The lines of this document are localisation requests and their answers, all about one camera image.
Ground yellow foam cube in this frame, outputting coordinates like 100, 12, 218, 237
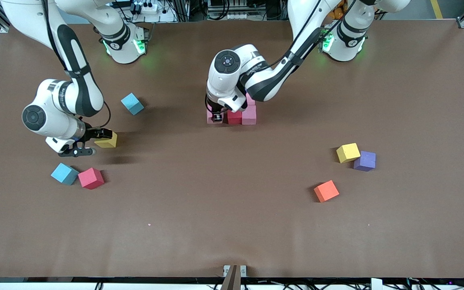
94, 131, 118, 149
336, 143, 361, 164

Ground orange foam cube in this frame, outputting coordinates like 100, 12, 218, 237
313, 180, 340, 203

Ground blue foam cube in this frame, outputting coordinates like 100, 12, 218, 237
120, 92, 145, 116
50, 162, 79, 186

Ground brown table cover sheet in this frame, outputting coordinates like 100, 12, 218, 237
0, 20, 464, 279

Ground white power strip black plugs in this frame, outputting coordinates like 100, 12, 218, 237
129, 1, 176, 23

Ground bag of orange snacks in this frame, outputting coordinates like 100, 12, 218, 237
328, 1, 346, 21

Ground purple foam cube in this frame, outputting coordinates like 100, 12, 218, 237
353, 151, 377, 172

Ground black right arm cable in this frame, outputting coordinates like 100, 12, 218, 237
95, 101, 112, 129

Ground grey metal bracket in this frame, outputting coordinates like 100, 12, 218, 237
223, 264, 247, 290

